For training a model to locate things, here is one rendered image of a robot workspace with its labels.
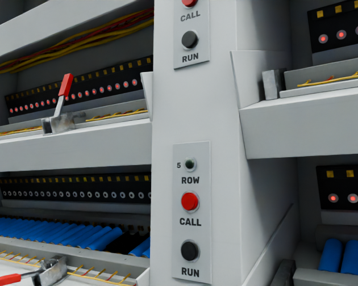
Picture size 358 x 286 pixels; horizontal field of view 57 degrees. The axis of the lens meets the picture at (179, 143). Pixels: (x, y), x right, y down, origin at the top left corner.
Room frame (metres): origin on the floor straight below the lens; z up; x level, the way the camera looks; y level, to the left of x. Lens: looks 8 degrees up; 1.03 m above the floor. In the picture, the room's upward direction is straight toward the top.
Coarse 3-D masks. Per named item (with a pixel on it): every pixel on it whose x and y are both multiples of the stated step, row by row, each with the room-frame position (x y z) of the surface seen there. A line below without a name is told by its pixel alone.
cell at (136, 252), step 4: (148, 240) 0.46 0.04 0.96; (140, 244) 0.45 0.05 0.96; (144, 244) 0.45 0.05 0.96; (148, 244) 0.46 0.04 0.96; (136, 248) 0.45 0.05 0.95; (140, 248) 0.45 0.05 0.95; (144, 248) 0.45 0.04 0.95; (148, 248) 0.45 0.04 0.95; (132, 252) 0.44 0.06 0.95; (136, 252) 0.44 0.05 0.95; (140, 252) 0.44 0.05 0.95
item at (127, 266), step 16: (0, 240) 0.57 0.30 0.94; (16, 240) 0.55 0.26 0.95; (32, 256) 0.51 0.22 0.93; (48, 256) 0.49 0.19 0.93; (80, 256) 0.45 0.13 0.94; (96, 256) 0.44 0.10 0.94; (112, 256) 0.43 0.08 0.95; (128, 256) 0.42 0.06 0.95; (112, 272) 0.42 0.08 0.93; (128, 272) 0.41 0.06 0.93
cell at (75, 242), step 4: (96, 228) 0.54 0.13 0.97; (100, 228) 0.55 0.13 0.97; (88, 232) 0.53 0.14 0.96; (92, 232) 0.53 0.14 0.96; (96, 232) 0.54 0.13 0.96; (80, 236) 0.52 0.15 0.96; (84, 236) 0.52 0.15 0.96; (88, 236) 0.53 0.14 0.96; (76, 240) 0.51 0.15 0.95; (80, 240) 0.51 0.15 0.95; (68, 244) 0.51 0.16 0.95; (72, 244) 0.50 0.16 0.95; (76, 244) 0.51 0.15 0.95
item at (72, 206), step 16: (48, 208) 0.69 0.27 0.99; (64, 208) 0.66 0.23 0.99; (80, 208) 0.63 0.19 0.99; (96, 208) 0.61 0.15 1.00; (112, 208) 0.59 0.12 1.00; (128, 208) 0.57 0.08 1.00; (144, 208) 0.55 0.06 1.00; (0, 272) 0.50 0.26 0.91; (16, 272) 0.49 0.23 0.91; (144, 272) 0.32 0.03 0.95
